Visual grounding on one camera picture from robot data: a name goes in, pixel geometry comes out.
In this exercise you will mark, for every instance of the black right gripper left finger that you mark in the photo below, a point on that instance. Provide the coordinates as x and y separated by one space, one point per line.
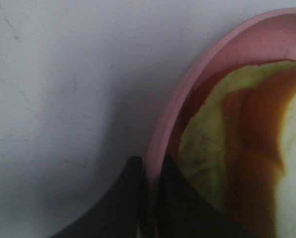
116 214

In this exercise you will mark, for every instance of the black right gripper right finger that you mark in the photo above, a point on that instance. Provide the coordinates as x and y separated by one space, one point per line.
183 213

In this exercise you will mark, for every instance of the white bread sandwich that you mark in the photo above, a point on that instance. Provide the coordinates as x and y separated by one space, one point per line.
238 146

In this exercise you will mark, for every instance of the pink round plate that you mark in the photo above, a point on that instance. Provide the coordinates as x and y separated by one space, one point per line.
265 37

